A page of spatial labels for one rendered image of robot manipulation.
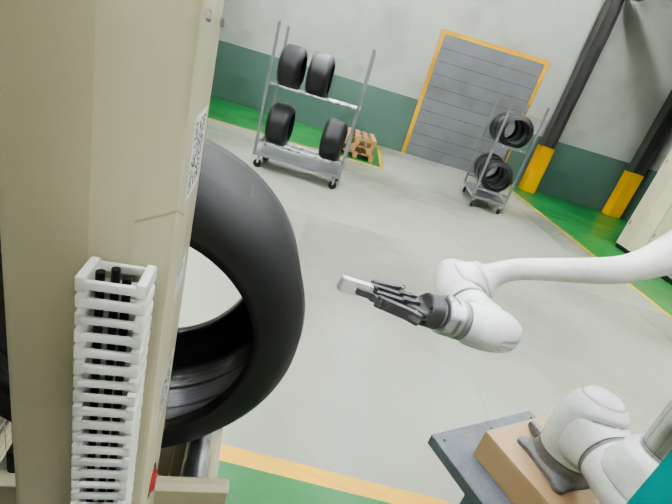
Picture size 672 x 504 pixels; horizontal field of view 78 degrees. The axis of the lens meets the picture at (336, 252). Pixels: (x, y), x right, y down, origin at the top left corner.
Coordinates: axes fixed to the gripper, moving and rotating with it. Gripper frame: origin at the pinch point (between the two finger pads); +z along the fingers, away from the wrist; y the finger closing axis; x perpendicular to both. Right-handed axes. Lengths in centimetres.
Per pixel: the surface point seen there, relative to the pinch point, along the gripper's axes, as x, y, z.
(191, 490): 31.3, 25.2, 20.3
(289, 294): -2.6, 15.2, 16.2
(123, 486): 8, 42, 31
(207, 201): -13.0, 15.5, 32.1
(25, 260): -12, 38, 44
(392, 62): -124, -1050, -274
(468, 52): -220, -1007, -429
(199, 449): 33.9, 15.4, 19.6
